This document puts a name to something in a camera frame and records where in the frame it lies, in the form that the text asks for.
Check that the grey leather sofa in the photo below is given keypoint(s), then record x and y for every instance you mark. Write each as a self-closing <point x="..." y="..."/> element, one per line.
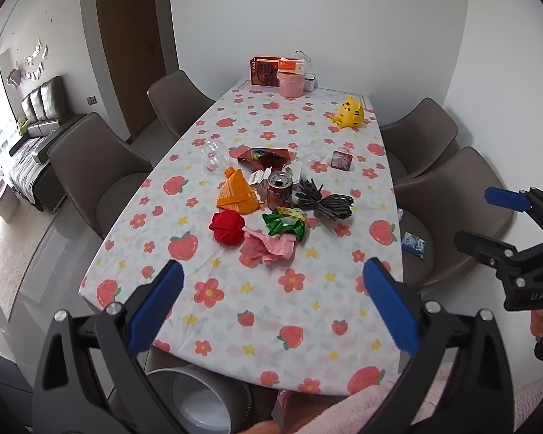
<point x="43" y="99"/>

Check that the small red card packet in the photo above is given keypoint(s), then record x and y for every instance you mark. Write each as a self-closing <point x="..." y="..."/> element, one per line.
<point x="342" y="160"/>

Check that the brown wooden door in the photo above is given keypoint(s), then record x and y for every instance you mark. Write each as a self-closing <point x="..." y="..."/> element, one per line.
<point x="131" y="31"/>

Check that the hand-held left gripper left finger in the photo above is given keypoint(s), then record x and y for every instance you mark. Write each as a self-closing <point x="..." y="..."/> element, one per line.
<point x="156" y="307"/>

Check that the pink wall garland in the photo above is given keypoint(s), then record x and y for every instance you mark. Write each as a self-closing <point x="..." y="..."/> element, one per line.
<point x="37" y="61"/>

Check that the orange snack bag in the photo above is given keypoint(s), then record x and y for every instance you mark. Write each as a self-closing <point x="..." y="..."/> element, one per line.
<point x="236" y="194"/>

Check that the small green toy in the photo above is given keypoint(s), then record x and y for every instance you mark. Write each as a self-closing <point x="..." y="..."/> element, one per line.
<point x="21" y="125"/>

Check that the red snack bag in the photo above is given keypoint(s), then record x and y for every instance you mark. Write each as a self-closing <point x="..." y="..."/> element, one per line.
<point x="271" y="157"/>

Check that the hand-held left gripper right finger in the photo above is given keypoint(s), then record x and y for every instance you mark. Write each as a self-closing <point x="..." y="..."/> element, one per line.
<point x="389" y="307"/>

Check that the clear plastic bottle orange cap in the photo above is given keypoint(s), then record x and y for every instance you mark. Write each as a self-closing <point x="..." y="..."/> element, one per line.
<point x="216" y="157"/>

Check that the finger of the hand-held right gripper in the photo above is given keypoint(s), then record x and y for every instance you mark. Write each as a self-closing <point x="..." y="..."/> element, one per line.
<point x="507" y="199"/>
<point x="482" y="244"/>

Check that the white carton with orange print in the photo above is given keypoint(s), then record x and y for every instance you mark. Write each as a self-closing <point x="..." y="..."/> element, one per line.
<point x="256" y="177"/>

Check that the striped blanket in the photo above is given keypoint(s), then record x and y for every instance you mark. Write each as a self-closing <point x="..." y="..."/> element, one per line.
<point x="27" y="167"/>

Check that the pink tissue paper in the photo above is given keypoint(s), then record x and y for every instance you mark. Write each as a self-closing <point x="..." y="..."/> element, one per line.
<point x="269" y="248"/>

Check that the white storage bin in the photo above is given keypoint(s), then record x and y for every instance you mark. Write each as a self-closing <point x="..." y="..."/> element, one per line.
<point x="7" y="203"/>

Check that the red fabric ball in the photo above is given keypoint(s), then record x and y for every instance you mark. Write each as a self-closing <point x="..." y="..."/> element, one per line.
<point x="226" y="228"/>

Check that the brown dining chair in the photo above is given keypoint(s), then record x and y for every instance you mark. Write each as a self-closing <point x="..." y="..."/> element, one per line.
<point x="457" y="190"/>
<point x="425" y="131"/>
<point x="95" y="158"/>
<point x="176" y="99"/>

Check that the floral strawberry tablecloth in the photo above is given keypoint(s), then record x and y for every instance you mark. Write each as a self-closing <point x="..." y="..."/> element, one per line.
<point x="271" y="289"/>

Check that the small white device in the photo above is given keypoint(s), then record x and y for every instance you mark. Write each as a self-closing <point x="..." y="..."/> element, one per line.
<point x="310" y="81"/>

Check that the orange and white box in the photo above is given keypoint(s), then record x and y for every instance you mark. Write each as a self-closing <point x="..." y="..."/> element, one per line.
<point x="292" y="65"/>

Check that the pink hanging wall decoration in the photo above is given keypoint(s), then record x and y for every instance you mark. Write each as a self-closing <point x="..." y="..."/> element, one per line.
<point x="13" y="77"/>

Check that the red drink can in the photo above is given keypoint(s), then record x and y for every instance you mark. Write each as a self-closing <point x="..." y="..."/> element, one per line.
<point x="279" y="192"/>

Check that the torn white carton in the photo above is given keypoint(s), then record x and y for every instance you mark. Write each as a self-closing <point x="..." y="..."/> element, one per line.
<point x="294" y="174"/>

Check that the person's right hand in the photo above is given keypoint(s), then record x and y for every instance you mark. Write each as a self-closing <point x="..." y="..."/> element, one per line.
<point x="540" y="324"/>

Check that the grey round trash bin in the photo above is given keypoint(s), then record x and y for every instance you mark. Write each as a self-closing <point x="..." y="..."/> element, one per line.
<point x="163" y="373"/>

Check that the small blue packet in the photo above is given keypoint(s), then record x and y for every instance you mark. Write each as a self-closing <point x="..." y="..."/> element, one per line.
<point x="414" y="244"/>

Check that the red patterned box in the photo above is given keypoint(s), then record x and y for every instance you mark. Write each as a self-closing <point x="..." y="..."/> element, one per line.
<point x="263" y="72"/>

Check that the yellow tiger toy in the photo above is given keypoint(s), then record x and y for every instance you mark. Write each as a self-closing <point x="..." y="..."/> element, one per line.
<point x="349" y="113"/>

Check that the green wrapper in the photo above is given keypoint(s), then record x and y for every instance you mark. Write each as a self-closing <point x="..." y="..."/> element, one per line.
<point x="283" y="226"/>

